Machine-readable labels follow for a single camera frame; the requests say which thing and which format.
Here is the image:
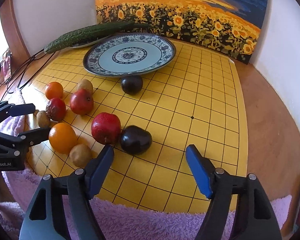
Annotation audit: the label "kiwi back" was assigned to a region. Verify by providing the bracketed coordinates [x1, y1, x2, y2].
[76, 79, 94, 94]

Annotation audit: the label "green bitter gourd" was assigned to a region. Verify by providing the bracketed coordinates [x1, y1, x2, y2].
[44, 21, 149, 54]

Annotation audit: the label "large orange front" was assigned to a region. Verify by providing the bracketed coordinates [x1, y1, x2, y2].
[49, 122, 77, 154]

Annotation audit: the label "small kiwi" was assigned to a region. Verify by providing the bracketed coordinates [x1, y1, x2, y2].
[37, 111, 51, 128]

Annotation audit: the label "blue white porcelain plate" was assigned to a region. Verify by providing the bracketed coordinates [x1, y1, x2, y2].
[83, 33, 176, 77]

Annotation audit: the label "sunflower field painting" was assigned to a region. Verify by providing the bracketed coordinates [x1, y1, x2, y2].
[95, 0, 268, 63]

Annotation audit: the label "small orange back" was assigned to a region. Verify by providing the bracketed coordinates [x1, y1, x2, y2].
[45, 82, 63, 100]

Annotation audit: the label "black cables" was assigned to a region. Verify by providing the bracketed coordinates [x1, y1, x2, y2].
[0, 48, 56, 94]

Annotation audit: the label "dark plum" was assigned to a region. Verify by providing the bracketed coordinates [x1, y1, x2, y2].
[120, 125, 152, 155]
[121, 75, 143, 95]

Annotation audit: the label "large red apple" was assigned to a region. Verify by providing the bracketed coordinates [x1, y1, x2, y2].
[91, 112, 121, 145]

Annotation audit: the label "purple fluffy towel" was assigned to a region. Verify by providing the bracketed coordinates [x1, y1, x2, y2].
[0, 115, 292, 239]

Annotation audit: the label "yellow go board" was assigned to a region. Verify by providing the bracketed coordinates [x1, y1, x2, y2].
[22, 41, 248, 213]

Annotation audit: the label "kiwi front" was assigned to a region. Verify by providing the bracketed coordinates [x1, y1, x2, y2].
[69, 144, 92, 168]

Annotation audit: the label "wrinkled small red apple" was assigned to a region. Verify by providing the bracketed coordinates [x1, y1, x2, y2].
[46, 98, 66, 121]

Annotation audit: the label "small plate under gourd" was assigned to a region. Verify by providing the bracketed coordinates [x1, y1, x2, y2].
[71, 35, 109, 49]

